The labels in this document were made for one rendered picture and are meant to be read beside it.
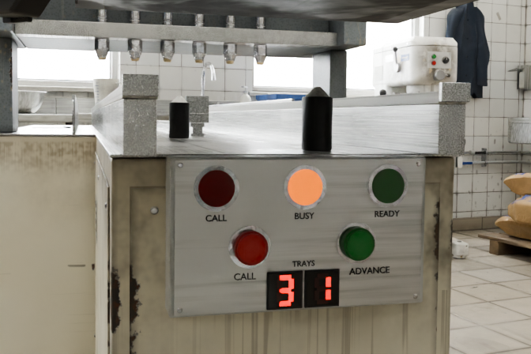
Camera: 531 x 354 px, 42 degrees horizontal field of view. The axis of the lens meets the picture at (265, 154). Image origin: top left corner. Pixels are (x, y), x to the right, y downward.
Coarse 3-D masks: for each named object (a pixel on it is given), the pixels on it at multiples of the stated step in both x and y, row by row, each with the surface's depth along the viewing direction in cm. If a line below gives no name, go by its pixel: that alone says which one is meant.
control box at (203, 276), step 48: (192, 192) 60; (240, 192) 61; (336, 192) 63; (192, 240) 60; (288, 240) 62; (336, 240) 64; (384, 240) 65; (192, 288) 60; (240, 288) 62; (336, 288) 64; (384, 288) 65
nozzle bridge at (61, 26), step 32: (64, 0) 133; (0, 32) 125; (32, 32) 127; (64, 32) 129; (96, 32) 130; (128, 32) 132; (160, 32) 133; (192, 32) 135; (224, 32) 136; (256, 32) 138; (288, 32) 139; (320, 32) 141; (352, 32) 139; (0, 64) 133; (320, 64) 155; (0, 96) 133; (0, 128) 133
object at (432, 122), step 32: (384, 96) 77; (416, 96) 70; (448, 96) 65; (224, 128) 164; (256, 128) 134; (288, 128) 113; (352, 128) 86; (384, 128) 77; (416, 128) 70; (448, 128) 66
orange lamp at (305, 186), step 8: (296, 176) 62; (304, 176) 62; (312, 176) 62; (288, 184) 62; (296, 184) 62; (304, 184) 62; (312, 184) 62; (320, 184) 63; (288, 192) 62; (296, 192) 62; (304, 192) 62; (312, 192) 62; (320, 192) 63; (296, 200) 62; (304, 200) 62; (312, 200) 62
